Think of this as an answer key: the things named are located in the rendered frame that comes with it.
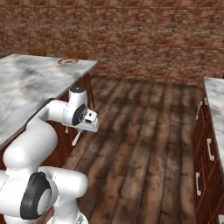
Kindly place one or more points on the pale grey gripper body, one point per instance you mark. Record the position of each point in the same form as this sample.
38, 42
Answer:
89, 126

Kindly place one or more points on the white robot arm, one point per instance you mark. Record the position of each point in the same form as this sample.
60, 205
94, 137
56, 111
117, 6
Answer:
29, 145

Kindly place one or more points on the red-rimmed white plate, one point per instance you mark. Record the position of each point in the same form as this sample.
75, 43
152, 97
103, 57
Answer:
67, 61

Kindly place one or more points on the dark red island cabinet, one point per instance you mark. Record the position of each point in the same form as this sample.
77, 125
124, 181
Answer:
62, 147

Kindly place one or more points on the dark red cabinet run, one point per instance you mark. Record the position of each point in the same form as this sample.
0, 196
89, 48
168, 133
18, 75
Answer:
208, 172

